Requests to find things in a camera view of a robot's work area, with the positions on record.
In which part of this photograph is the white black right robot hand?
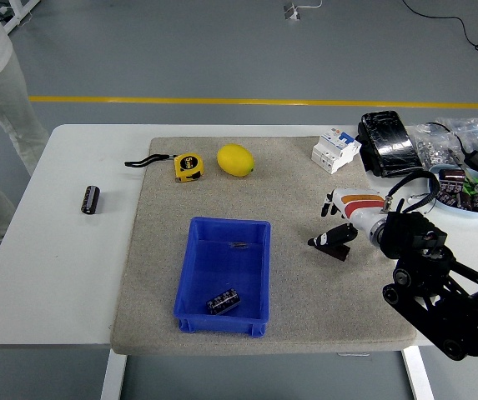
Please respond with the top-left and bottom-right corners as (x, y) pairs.
(307, 187), (386, 251)

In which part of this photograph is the dark brown cylindrical battery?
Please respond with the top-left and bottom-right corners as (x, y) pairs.
(315, 243), (351, 263)

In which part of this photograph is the dark cylindrical battery white print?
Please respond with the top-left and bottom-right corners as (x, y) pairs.
(205, 287), (242, 316)

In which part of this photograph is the blue plastic box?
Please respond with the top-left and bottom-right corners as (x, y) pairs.
(173, 215), (272, 338)

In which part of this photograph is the dark cylindrical battery grey stripe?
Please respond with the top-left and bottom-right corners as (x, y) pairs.
(80, 185), (101, 216)

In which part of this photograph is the white circuit breaker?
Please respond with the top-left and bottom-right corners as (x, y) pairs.
(310, 128), (363, 176)

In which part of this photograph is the black wrapped pack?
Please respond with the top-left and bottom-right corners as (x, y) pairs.
(355, 110), (425, 179)

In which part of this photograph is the grey-brown mat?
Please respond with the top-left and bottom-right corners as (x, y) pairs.
(108, 136), (418, 357)

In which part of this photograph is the brown capacitor white print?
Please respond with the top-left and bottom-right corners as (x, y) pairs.
(436, 179), (463, 208)

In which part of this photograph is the clear bag of nuts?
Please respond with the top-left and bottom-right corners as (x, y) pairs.
(411, 123), (465, 168)

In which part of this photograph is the large brown capacitor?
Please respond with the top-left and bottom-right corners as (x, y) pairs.
(438, 167), (466, 181)

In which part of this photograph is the yellow lemon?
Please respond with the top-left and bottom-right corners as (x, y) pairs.
(216, 142), (255, 178)

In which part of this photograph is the clear plastic bag of parts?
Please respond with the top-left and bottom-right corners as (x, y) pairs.
(436, 117), (478, 159)

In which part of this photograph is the yellow floor tape line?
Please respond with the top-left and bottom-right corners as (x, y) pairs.
(28, 95), (478, 111)

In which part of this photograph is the white table leg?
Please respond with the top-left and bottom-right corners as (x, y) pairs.
(99, 348), (128, 400)
(402, 346), (435, 400)

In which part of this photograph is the yellow tape measure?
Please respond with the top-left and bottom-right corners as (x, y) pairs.
(124, 152), (205, 183)

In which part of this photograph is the black floor cable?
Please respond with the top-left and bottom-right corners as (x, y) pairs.
(400, 0), (478, 63)

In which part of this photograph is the white desk frame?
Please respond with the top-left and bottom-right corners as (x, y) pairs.
(0, 0), (42, 33)

